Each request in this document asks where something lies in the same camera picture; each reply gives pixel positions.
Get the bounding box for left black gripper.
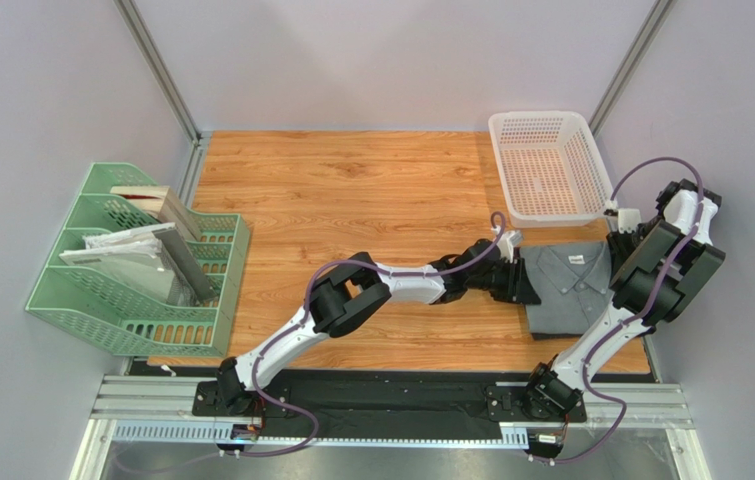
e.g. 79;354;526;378
466;257;543;306

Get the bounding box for grey long sleeve shirt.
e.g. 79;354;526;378
519;241;612;340

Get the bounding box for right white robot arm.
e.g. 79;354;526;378
518;179;726;421

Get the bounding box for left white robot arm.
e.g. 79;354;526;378
202;239;542;416

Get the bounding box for white plastic basket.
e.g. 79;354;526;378
488;110;613;229

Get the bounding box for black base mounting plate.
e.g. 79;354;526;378
192;369;564;440

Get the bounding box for papers in file rack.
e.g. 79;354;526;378
59;222;219;307

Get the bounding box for green plastic file rack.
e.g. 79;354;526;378
25;162;251;357

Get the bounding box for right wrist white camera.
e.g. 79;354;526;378
604;199;642;234

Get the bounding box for wrist white camera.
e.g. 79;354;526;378
604;199;642;234
495;229;524;262

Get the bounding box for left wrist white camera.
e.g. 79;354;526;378
495;229;524;262

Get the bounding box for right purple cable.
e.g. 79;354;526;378
527;156;707;465

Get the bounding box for purple cable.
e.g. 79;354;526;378
527;156;707;465
250;211;509;459

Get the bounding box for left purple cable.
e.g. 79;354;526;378
250;211;509;459

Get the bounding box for aluminium front frame rail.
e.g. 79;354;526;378
71;369;710;479

